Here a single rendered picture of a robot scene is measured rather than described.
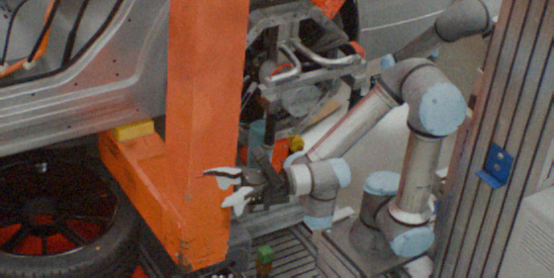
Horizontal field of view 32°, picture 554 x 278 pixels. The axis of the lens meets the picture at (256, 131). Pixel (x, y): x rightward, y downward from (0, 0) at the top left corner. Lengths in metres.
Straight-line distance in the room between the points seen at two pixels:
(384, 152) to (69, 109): 1.87
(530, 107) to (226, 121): 0.87
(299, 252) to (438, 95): 1.68
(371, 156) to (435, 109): 2.22
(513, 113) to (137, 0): 1.27
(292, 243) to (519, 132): 1.66
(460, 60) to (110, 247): 2.76
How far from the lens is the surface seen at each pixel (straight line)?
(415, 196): 2.54
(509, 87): 2.45
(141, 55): 3.22
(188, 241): 3.01
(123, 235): 3.26
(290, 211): 3.93
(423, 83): 2.38
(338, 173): 2.39
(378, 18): 3.70
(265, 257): 3.00
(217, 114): 2.75
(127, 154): 3.30
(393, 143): 4.65
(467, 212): 2.70
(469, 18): 3.08
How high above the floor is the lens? 2.70
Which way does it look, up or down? 36 degrees down
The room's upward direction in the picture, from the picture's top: 6 degrees clockwise
